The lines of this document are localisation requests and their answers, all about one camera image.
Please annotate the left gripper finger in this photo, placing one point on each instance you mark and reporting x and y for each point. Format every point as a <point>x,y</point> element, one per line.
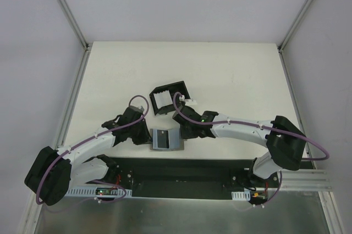
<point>136,140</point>
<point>145,136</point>

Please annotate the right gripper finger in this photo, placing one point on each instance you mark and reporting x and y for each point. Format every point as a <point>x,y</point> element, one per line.
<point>194,135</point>
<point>184,132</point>

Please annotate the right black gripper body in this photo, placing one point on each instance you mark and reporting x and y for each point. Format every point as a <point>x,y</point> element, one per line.
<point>186,131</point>

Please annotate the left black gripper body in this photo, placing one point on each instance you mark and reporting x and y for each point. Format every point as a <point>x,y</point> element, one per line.
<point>143,136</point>

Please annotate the grey leather card holder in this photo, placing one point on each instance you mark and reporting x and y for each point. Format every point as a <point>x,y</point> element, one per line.
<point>166,140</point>

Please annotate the black plastic card box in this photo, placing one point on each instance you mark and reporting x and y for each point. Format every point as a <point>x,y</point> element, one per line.
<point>173,88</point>

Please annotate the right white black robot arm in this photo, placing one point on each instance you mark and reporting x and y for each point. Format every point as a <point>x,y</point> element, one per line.
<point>284,142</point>

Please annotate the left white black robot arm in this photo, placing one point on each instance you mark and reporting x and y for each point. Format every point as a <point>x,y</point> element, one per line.
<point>71,160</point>

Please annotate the white card stack in box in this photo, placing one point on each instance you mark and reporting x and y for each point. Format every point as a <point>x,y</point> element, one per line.
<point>162,99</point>

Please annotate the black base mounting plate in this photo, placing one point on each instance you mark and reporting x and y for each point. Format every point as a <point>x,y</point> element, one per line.
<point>163,178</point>

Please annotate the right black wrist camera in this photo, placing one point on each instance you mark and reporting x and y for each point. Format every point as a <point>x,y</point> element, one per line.
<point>185,115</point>

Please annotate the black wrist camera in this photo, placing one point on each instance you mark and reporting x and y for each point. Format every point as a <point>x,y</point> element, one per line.
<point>131,114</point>
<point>185,115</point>

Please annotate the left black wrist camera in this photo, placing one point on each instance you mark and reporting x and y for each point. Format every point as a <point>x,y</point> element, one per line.
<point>131,114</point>

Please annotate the left white cable duct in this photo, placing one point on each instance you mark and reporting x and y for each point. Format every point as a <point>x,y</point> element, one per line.
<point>94,191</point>

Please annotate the white cable duct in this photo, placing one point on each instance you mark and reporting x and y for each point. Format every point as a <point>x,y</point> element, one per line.
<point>241,195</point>
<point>94,191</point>

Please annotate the right white cable duct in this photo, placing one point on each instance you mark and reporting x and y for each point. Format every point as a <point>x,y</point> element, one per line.
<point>241,195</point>

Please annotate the left aluminium frame post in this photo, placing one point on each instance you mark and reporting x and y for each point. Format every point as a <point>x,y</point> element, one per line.
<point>65,8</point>

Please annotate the aluminium frame post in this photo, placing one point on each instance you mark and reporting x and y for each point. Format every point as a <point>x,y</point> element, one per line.
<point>65,8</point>
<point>295,24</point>

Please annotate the right aluminium frame post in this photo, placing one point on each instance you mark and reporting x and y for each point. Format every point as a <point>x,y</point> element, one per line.
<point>295,24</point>

